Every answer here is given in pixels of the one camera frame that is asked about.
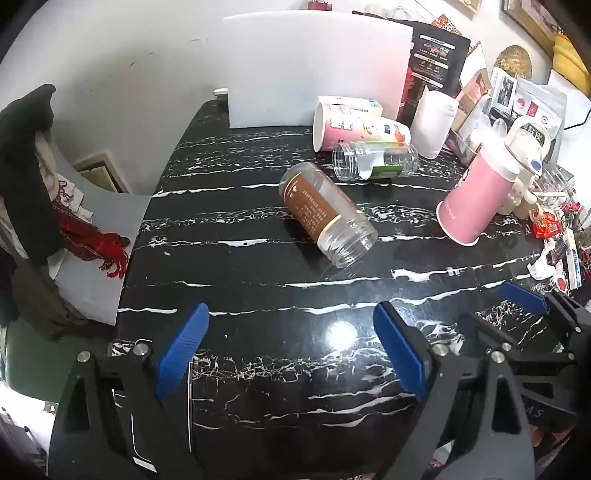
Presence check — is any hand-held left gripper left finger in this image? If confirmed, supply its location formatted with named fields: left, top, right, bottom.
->
left=48, top=303, right=209, bottom=480

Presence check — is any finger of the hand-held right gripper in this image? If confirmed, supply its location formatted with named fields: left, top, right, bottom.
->
left=458, top=312, right=578, bottom=370
left=500, top=281, right=591, bottom=352

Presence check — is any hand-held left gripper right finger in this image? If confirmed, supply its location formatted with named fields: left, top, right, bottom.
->
left=373, top=301, right=540, bottom=480

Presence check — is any pink paper cup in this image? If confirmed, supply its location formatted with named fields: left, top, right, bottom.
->
left=436, top=150, right=520, bottom=245

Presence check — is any cartoon print paper cup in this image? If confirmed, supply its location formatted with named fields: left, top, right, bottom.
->
left=312, top=95, right=411, bottom=152

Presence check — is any white crumpled wrapper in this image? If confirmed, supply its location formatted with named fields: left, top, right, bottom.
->
left=529, top=240, right=561, bottom=280

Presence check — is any red candy wrapper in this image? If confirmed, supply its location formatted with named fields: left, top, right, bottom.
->
left=533, top=211, right=561, bottom=240

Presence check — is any cream figurine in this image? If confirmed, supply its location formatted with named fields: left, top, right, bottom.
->
left=499, top=178, right=544, bottom=221

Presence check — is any red plaid scarf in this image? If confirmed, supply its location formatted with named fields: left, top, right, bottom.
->
left=53, top=203, right=131, bottom=278

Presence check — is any olive green cloth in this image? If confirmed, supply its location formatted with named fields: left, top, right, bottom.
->
left=11, top=265, right=88, bottom=340

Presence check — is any white kettle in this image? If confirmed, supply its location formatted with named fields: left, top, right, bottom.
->
left=504, top=115, right=552, bottom=185

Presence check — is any brown label glass jar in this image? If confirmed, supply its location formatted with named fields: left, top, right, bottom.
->
left=279, top=161, right=378, bottom=270

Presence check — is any clear plastic container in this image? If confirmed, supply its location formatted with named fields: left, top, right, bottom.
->
left=445, top=113, right=509, bottom=164

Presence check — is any white pouch with red logo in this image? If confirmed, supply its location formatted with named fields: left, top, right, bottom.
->
left=513, top=78, right=568, bottom=139

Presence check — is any green label clear plastic jar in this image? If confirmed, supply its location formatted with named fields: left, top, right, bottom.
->
left=332, top=141, right=419, bottom=182

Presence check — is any brown cardboard box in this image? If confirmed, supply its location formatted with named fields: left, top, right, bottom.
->
left=450, top=68, right=492, bottom=134

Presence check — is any black cloth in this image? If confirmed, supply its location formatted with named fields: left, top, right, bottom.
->
left=0, top=84, right=63, bottom=266

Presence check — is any gold round plate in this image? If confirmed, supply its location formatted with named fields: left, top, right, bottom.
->
left=494, top=45, right=533, bottom=79

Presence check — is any yellow bowl stack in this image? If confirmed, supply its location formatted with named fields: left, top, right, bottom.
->
left=551, top=33, right=591, bottom=97

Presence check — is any black printed pouch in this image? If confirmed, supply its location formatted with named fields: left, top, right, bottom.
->
left=396, top=21, right=471, bottom=124

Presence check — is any white foam board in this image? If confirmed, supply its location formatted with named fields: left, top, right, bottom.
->
left=222, top=11, right=414, bottom=129

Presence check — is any framed picture by wall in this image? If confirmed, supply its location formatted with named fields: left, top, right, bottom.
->
left=71, top=148, right=131, bottom=195

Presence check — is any gold picture frame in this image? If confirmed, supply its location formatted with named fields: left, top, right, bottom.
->
left=502, top=0, right=566, bottom=55

